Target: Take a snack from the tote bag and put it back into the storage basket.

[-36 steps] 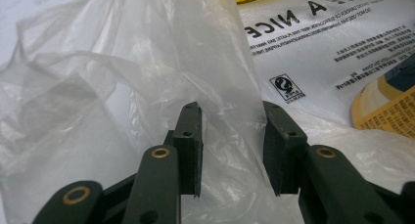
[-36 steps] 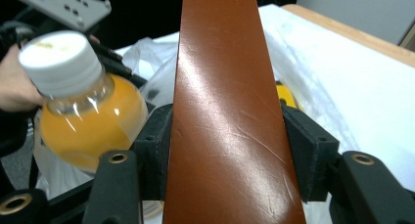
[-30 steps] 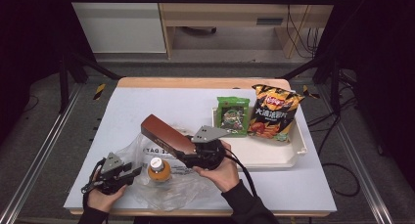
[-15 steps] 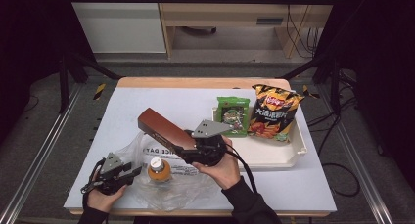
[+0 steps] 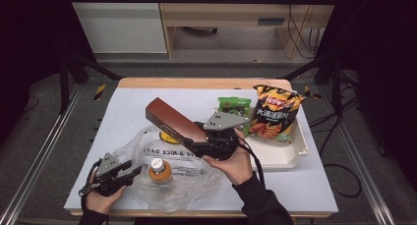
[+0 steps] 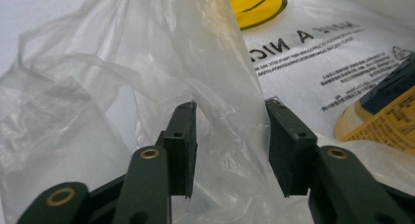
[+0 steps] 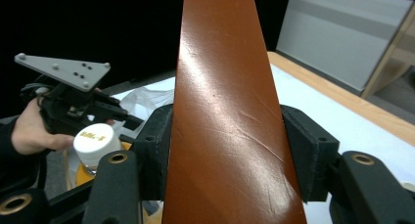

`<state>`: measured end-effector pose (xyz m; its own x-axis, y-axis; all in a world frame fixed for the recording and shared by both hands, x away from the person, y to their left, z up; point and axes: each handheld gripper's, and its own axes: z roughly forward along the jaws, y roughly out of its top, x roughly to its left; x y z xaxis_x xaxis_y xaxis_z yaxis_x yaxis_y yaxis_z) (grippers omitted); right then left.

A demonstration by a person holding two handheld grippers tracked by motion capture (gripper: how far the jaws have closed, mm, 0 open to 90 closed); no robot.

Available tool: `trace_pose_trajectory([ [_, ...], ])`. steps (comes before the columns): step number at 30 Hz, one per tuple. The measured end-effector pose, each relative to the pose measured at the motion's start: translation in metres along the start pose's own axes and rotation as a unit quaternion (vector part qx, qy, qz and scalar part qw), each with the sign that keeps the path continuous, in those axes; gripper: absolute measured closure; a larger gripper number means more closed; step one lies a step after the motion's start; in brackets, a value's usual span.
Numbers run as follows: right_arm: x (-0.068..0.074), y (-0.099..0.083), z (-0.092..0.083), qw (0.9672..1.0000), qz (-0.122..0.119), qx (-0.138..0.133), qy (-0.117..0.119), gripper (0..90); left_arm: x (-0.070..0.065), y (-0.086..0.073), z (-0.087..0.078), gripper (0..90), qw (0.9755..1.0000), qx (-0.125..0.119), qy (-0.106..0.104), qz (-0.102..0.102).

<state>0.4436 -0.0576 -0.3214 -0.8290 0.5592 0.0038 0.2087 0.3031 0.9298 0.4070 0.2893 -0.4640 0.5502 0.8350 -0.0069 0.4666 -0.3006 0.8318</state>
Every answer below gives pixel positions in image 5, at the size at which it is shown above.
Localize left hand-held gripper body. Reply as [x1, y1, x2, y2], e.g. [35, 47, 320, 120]
[78, 151, 128, 197]

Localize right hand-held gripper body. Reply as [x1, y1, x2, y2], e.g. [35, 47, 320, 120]
[191, 111, 250, 161]

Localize orange bottle with white cap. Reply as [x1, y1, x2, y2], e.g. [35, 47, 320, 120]
[148, 157, 173, 184]

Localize brown rectangular box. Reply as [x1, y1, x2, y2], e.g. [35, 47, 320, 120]
[145, 96, 209, 144]

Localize clear printed plastic bag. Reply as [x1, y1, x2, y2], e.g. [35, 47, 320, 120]
[112, 125, 224, 215]

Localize white tray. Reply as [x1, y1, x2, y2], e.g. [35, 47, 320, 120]
[212, 106, 310, 171]

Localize person's right hand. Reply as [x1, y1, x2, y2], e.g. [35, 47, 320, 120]
[201, 128, 255, 186]

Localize person's left hand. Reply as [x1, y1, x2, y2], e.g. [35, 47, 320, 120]
[86, 185, 128, 215]

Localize green snack packet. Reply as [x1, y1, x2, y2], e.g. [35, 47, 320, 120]
[217, 96, 253, 137]

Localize black yellow chips packet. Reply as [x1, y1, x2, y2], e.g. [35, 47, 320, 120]
[248, 84, 307, 144]

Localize yellow black striped floor tape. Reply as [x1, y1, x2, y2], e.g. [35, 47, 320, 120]
[303, 84, 323, 100]

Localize black metal stand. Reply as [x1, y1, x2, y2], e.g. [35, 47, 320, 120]
[58, 51, 123, 115]
[280, 50, 344, 117]

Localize wooden desk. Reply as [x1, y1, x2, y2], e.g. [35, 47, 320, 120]
[156, 0, 339, 60]

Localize white cabinet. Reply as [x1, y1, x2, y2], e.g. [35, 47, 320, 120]
[72, 2, 168, 54]

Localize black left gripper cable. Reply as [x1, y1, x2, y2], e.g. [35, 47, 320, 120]
[80, 158, 103, 213]

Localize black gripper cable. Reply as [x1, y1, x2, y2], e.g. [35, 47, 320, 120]
[80, 158, 103, 213]
[236, 136, 266, 189]

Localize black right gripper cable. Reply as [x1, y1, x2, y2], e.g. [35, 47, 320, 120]
[236, 136, 266, 189]

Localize aluminium floor rail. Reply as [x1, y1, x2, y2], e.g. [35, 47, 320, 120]
[318, 84, 398, 225]
[0, 83, 84, 225]

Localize black hanging cables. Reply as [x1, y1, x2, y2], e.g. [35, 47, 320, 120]
[285, 0, 322, 60]

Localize black floor cables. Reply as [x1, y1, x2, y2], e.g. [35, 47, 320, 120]
[307, 96, 364, 198]

